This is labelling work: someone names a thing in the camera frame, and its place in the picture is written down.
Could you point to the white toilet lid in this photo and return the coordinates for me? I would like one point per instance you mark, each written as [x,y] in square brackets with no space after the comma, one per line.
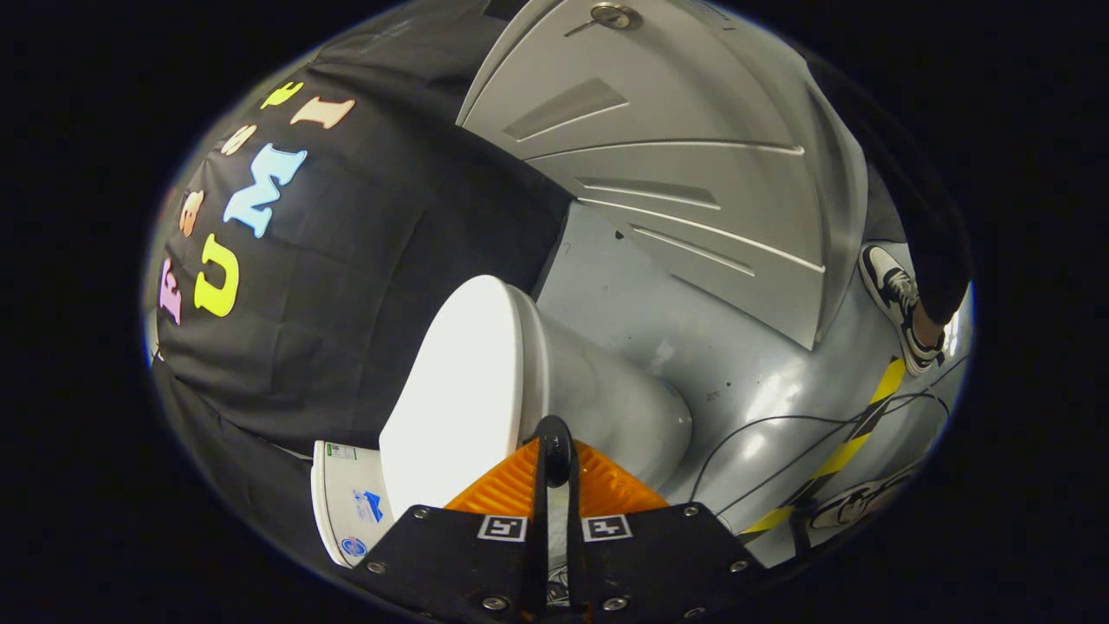
[459,381]

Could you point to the yellow black floor tape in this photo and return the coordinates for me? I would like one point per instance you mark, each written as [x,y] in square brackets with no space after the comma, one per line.
[845,451]

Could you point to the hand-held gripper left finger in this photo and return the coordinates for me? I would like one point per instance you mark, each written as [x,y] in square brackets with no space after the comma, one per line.
[459,563]

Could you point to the black and white sneaker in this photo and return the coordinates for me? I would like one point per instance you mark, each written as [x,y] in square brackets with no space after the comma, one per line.
[853,504]
[897,299]

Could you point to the black backdrop cloth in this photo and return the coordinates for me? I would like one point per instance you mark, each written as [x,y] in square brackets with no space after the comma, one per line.
[364,286]

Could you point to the person's black trouser leg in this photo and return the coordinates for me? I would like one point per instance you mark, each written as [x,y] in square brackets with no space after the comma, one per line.
[940,260]

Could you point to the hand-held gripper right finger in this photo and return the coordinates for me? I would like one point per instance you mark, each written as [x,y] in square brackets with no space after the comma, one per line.
[658,563]

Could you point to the silver cabinet lock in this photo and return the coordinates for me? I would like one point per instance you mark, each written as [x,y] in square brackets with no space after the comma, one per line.
[612,15]

